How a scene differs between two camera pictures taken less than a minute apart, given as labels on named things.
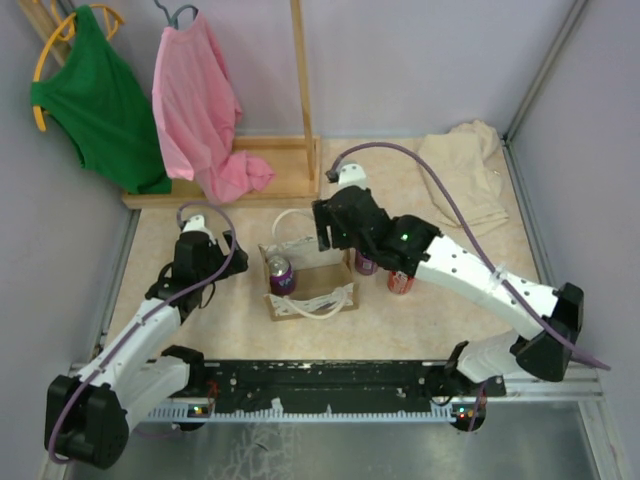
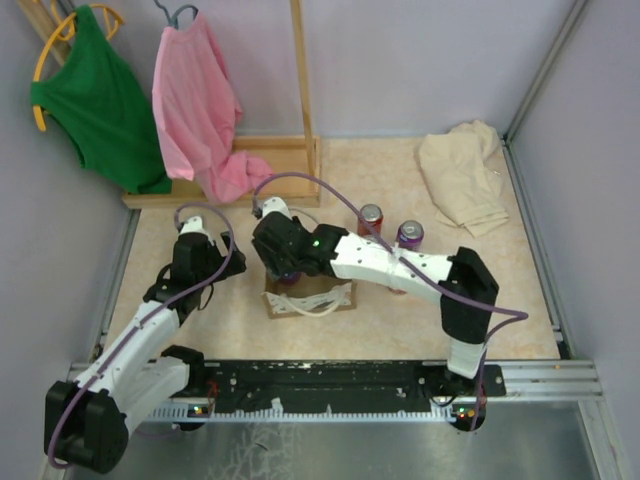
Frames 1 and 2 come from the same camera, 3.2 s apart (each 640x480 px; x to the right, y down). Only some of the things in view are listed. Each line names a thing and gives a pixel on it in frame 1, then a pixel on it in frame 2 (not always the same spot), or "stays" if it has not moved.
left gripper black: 215,248 stays
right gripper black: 324,220 -> 275,268
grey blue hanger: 174,19 stays
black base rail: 408,382 stays
